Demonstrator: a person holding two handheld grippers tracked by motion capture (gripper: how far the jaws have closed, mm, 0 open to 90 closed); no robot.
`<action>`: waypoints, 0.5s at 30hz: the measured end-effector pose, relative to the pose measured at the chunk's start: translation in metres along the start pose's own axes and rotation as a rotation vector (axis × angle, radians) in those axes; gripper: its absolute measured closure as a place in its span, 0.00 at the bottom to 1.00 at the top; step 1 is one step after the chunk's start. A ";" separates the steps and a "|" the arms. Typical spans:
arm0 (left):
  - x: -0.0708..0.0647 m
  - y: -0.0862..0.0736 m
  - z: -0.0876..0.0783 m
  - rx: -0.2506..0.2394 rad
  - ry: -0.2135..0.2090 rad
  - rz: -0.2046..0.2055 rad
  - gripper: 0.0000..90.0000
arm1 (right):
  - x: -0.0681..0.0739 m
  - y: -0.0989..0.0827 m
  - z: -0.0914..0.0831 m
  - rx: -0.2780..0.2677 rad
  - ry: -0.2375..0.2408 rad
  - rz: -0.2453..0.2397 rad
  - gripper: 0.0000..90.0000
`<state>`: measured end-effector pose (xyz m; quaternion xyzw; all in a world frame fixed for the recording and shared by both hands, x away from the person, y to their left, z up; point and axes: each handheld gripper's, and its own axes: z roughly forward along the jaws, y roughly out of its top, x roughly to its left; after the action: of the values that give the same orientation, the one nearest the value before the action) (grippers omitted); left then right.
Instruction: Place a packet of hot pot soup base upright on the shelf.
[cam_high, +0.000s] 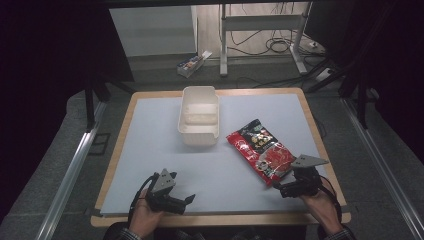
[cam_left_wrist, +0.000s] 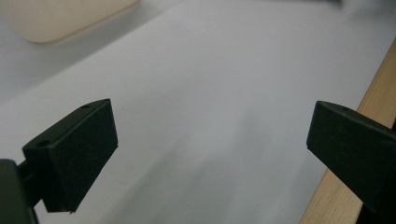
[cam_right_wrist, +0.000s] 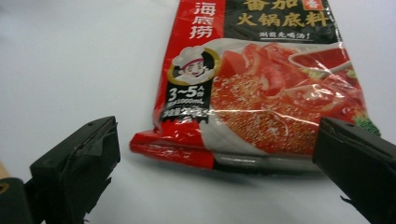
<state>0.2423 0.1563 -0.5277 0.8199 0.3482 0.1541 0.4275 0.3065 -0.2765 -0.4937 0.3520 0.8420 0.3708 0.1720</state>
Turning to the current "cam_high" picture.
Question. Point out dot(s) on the person's right hand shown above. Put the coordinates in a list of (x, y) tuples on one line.
[(321, 210)]

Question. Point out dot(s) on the white power strip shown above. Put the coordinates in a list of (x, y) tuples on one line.
[(324, 75)]

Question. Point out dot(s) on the white metal desk frame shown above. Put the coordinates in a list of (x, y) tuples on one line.
[(260, 22)]

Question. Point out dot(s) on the small printed cardboard box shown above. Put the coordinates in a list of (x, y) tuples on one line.
[(191, 64)]

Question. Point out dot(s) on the aluminium floor rail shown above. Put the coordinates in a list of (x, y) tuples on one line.
[(71, 166), (380, 150)]

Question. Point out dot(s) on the red snack packet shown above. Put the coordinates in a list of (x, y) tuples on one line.
[(260, 150)]

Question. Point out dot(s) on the person's left hand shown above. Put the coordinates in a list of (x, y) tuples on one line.
[(144, 215)]

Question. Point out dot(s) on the white cabinet panel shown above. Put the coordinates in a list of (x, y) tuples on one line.
[(153, 30)]

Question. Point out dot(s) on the black metal stand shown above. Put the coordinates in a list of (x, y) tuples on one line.
[(361, 100), (90, 103)]

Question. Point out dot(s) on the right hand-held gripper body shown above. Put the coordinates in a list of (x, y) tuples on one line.
[(306, 176)]

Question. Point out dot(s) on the pale blue table mat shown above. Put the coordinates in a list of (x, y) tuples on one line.
[(166, 166)]

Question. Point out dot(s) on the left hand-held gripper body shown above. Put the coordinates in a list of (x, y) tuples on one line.
[(162, 186)]

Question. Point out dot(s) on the white plastic container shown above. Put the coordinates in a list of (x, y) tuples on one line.
[(199, 116)]

